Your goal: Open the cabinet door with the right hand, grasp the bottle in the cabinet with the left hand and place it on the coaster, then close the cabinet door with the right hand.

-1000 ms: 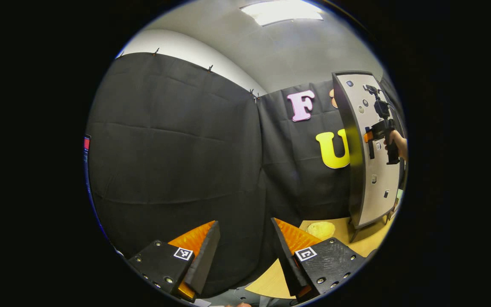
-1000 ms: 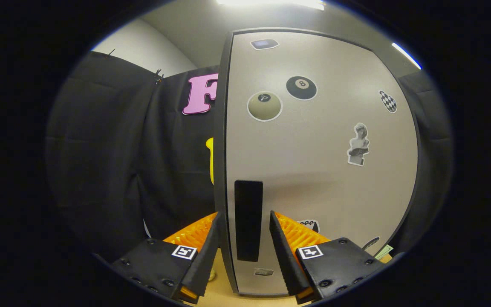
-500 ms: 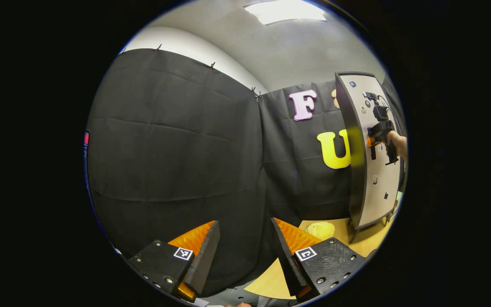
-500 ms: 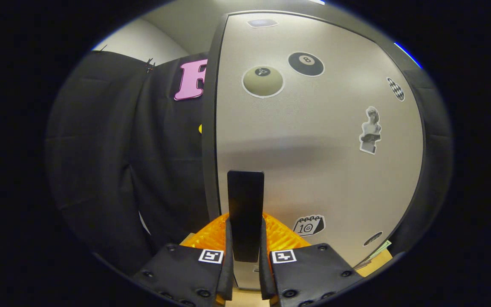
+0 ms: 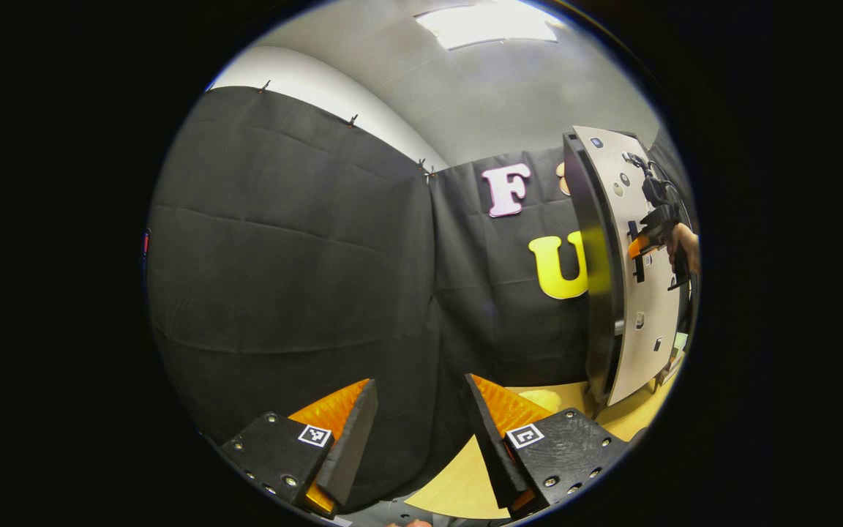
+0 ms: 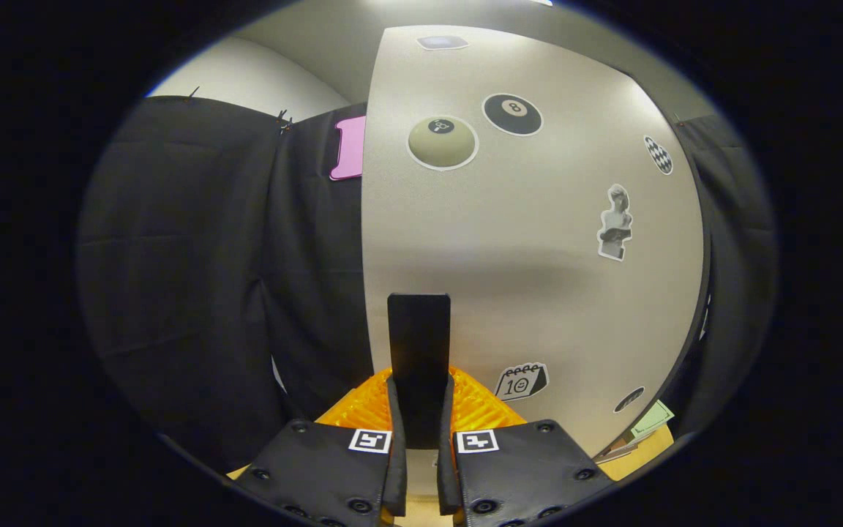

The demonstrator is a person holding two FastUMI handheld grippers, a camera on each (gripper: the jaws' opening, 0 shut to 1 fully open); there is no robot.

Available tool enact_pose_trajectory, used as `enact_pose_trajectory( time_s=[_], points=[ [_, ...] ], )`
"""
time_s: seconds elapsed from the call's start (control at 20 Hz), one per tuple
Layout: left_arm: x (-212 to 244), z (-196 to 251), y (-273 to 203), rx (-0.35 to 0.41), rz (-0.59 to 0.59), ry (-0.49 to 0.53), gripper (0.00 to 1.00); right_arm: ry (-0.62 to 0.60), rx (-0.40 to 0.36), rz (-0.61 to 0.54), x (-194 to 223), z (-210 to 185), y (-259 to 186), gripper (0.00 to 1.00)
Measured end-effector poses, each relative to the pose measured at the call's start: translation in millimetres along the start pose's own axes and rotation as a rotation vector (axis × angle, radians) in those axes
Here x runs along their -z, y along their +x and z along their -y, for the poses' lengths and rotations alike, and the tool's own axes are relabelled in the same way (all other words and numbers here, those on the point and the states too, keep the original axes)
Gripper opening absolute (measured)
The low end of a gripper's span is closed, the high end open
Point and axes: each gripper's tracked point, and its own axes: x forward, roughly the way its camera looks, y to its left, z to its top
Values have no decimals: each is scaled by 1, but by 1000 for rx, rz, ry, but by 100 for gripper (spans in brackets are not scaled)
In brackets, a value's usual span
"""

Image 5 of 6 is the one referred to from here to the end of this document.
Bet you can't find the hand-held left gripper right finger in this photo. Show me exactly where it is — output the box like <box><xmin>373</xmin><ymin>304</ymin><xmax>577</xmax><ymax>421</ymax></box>
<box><xmin>464</xmin><ymin>373</ymin><xmax>629</xmax><ymax>520</ymax></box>

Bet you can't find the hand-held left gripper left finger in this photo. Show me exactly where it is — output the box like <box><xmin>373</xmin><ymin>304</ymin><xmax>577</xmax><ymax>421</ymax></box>
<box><xmin>218</xmin><ymin>378</ymin><xmax>381</xmax><ymax>521</ymax></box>

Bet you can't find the black cabinet door handle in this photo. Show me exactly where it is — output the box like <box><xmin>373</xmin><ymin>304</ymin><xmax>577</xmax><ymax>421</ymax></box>
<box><xmin>628</xmin><ymin>220</ymin><xmax>646</xmax><ymax>284</ymax></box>

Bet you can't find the dark grey cabinet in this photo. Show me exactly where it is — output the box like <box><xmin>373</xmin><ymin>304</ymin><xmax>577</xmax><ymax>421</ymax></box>
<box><xmin>563</xmin><ymin>132</ymin><xmax>626</xmax><ymax>405</ymax></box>

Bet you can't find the grey cabinet door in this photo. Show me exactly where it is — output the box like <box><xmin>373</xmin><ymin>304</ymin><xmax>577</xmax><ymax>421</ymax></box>
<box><xmin>574</xmin><ymin>126</ymin><xmax>687</xmax><ymax>408</ymax></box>

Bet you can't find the black backdrop cloth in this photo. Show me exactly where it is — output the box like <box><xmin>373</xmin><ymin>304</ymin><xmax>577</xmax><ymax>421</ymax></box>
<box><xmin>145</xmin><ymin>86</ymin><xmax>697</xmax><ymax>513</ymax></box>

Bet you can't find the large ceiling light panel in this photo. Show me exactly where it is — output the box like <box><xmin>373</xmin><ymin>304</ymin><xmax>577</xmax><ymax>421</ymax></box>
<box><xmin>414</xmin><ymin>0</ymin><xmax>565</xmax><ymax>51</ymax></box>

